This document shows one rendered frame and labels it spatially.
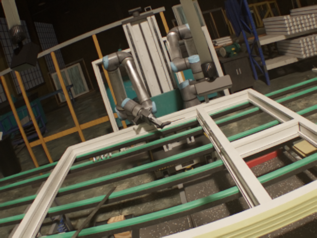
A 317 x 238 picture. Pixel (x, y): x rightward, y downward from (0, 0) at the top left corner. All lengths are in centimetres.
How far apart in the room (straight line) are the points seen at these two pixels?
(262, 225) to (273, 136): 65
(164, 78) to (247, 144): 187
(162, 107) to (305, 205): 237
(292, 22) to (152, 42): 358
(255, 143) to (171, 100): 178
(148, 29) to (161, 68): 43
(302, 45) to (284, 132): 456
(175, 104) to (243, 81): 288
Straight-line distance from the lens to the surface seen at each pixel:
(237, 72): 575
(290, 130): 150
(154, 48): 311
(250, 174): 113
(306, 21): 618
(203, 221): 153
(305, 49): 603
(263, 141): 145
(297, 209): 94
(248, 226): 90
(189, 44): 277
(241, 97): 226
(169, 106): 310
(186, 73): 578
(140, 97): 234
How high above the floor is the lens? 150
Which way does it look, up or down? 15 degrees down
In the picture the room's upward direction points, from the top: 19 degrees counter-clockwise
